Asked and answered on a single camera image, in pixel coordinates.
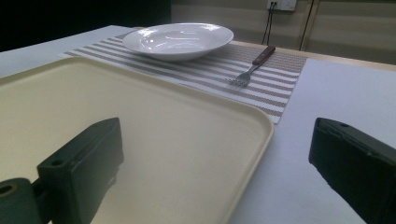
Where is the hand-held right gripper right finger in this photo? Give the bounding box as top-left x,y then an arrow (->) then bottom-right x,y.
308,117 -> 396,224

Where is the fork with wooden handle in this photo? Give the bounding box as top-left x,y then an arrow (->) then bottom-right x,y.
226,45 -> 276,89

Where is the striped woven placemat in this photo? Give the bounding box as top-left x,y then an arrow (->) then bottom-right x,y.
59,27 -> 308,125

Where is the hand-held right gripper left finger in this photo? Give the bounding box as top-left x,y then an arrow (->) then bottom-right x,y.
36,117 -> 125,224

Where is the white wall socket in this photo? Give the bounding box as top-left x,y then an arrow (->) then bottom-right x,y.
266,0 -> 298,12

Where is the black cable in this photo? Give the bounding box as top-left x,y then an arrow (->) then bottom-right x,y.
265,3 -> 277,47
299,0 -> 315,51
262,2 -> 275,46

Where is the white shallow bowl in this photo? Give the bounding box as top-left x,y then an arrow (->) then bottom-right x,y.
121,22 -> 234,63

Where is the cream plastic tray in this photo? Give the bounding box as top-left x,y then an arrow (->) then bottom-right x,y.
0,56 -> 275,224

